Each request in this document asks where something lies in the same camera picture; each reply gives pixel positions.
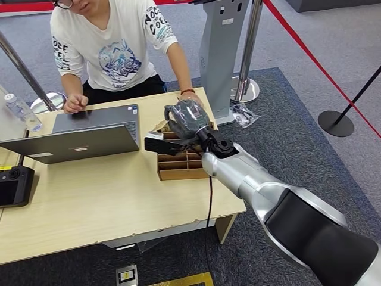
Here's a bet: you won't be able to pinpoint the person's right hand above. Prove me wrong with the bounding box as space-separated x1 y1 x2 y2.
63 93 89 115

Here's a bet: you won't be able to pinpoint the dark grey carpet mat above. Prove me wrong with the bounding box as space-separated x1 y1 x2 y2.
0 67 381 286

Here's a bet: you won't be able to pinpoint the black-rimmed glasses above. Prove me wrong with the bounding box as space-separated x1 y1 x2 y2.
52 0 74 10

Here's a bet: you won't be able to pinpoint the small floor label plate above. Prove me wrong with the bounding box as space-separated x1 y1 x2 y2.
115 264 139 286

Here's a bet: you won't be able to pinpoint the red barrier belt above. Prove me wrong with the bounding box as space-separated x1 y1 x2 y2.
0 0 191 13
263 0 381 139

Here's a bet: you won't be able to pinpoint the person's left hand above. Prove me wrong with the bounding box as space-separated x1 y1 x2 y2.
178 91 205 109

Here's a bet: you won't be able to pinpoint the black round stanchion base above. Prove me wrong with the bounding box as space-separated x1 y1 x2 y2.
318 110 355 138

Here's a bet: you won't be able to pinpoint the chrome stanchion pole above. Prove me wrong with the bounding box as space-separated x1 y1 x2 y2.
234 0 264 102
0 30 57 112

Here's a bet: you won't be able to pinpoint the light wooden desk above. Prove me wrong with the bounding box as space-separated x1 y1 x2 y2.
0 86 247 265

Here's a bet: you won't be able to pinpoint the wooden slotted card holder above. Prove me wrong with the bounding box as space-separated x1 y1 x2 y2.
153 119 216 182

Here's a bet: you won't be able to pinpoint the grey laptop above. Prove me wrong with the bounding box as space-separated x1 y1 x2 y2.
0 104 142 165

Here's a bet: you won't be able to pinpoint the black stanchion pole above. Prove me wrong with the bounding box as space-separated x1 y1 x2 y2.
333 65 381 126

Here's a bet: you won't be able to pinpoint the grey kiosk stand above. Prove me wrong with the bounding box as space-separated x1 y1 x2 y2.
190 0 250 126

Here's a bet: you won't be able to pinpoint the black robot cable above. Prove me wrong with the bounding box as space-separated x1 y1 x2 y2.
204 175 214 286

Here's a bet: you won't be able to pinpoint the clear plastic water bottle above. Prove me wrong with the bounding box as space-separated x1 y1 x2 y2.
3 93 43 133

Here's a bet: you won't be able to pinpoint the black remote controller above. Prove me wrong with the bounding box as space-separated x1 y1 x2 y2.
0 130 35 209

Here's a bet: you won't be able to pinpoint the person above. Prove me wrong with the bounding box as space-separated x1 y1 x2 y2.
50 0 205 115

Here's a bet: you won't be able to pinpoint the yellow floor tape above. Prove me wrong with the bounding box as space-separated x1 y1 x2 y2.
148 271 214 286

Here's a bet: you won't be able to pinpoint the clear plastic bag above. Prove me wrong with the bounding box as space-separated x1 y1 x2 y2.
231 102 262 129

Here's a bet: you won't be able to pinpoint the chrome stanchion base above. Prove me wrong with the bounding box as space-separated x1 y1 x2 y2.
231 76 260 105
30 92 68 115

